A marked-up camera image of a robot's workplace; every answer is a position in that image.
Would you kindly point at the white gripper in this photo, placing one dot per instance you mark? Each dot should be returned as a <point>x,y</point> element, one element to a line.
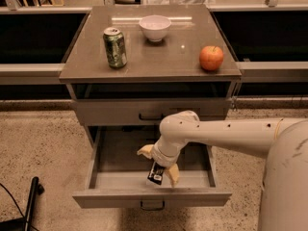
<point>161,158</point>

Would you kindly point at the black rxbar chocolate bar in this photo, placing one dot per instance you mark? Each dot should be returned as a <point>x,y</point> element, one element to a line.
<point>156,174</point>

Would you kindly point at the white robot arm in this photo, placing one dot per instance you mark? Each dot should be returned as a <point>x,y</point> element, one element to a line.
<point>283,142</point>

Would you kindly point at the open grey middle drawer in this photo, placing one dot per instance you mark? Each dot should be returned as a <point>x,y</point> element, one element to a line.
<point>118,175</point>

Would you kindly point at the closed grey upper drawer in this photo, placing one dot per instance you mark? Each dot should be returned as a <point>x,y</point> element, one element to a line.
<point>145,111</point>

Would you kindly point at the grey drawer cabinet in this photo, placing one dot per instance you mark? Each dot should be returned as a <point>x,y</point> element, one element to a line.
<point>166,69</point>

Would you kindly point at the green soda can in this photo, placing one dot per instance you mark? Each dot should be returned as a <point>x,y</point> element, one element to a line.
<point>115,47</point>

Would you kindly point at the red apple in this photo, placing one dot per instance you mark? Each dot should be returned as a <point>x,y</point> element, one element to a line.
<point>211,58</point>

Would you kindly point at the white bowl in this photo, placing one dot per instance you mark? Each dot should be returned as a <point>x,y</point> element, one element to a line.
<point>155,27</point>

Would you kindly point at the black stand leg left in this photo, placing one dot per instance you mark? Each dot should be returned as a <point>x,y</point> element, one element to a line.
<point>24,223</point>

